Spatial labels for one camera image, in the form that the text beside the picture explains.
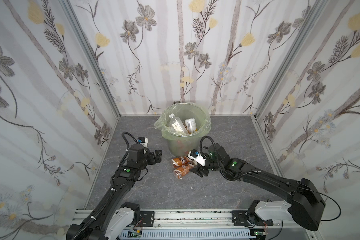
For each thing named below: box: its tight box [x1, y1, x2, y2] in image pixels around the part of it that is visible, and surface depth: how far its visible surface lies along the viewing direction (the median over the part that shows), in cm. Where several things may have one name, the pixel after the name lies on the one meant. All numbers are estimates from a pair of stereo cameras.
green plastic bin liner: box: [154, 102, 212, 152], surface depth 86 cm
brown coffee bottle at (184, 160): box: [171, 156, 197, 167], surface depth 92 cm
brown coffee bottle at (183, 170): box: [173, 160, 198, 180], surface depth 87 cm
